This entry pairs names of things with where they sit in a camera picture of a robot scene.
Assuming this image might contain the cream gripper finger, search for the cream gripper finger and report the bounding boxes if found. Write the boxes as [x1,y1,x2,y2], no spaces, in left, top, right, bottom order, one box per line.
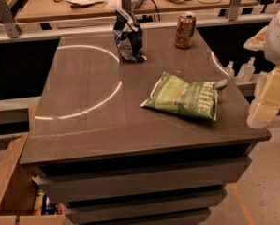
[246,66,280,128]
[243,26,268,51]

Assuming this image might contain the orange soda can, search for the orange soda can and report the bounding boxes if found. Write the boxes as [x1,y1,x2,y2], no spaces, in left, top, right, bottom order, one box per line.
[175,12,196,49]

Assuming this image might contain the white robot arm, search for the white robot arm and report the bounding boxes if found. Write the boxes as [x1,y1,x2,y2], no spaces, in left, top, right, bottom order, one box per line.
[243,10,280,128]

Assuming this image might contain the green kettle chip bag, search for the green kettle chip bag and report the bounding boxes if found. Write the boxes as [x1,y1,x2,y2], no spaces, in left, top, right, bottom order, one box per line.
[140,72,228,121]

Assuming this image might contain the blue chip bag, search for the blue chip bag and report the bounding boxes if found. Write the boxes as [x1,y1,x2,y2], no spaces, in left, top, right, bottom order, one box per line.
[113,8,147,63]

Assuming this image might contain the clear sanitizer bottle right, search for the clear sanitizer bottle right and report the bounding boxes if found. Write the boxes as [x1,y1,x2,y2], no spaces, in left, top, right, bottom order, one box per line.
[237,57,255,82]

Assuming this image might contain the clear sanitizer bottle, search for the clear sanitizer bottle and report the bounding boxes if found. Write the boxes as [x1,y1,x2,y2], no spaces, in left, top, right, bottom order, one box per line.
[224,61,235,77]
[237,57,255,82]

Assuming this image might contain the clear sanitizer bottle left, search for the clear sanitizer bottle left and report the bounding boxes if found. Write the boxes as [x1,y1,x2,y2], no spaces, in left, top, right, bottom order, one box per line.
[224,61,235,77]

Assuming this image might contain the middle grey drawer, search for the middle grey drawer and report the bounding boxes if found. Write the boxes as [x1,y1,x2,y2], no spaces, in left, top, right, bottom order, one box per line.
[66,188,227,225]

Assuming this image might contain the grey drawer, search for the grey drawer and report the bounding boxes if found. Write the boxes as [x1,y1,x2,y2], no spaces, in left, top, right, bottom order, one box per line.
[34,157,251,203]
[82,208,212,225]
[66,188,227,225]

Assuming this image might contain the wooden background desk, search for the wooden background desk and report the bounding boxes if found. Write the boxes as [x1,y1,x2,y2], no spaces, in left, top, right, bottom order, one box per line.
[14,0,260,23]

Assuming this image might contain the bottom grey drawer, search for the bottom grey drawer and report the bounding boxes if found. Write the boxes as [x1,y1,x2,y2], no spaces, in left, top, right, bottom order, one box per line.
[82,208,212,225]

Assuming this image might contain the top grey drawer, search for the top grey drawer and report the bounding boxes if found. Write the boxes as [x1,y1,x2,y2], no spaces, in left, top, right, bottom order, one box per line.
[34,157,251,203]

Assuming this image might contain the snack items in box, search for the snack items in box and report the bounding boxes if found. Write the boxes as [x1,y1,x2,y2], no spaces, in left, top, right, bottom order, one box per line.
[34,189,66,215]

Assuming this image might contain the cardboard box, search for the cardboard box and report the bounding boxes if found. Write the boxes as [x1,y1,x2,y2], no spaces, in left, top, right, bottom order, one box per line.
[0,103,67,225]

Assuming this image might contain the grey metal bracket right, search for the grey metal bracket right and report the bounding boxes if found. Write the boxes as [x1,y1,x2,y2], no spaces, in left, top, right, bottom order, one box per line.
[228,0,242,21]

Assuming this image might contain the black cable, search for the black cable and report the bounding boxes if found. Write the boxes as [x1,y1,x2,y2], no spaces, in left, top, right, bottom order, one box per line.
[141,0,161,22]

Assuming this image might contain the grey metal bracket left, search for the grey metal bracket left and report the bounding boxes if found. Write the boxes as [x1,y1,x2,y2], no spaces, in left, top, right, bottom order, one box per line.
[0,0,21,38]

